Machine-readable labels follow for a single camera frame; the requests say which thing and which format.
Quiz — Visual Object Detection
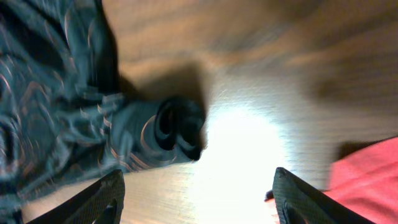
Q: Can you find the black orange-patterned jersey shirt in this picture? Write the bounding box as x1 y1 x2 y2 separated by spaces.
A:
1 0 205 223

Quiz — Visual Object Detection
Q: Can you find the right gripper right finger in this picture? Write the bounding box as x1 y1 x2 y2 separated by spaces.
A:
272 167 372 224

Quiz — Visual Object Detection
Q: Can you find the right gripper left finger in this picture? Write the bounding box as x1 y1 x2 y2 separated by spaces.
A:
31 169 126 224

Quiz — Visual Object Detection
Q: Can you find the red t-shirt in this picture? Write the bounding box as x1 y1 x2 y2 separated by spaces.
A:
325 138 397 223

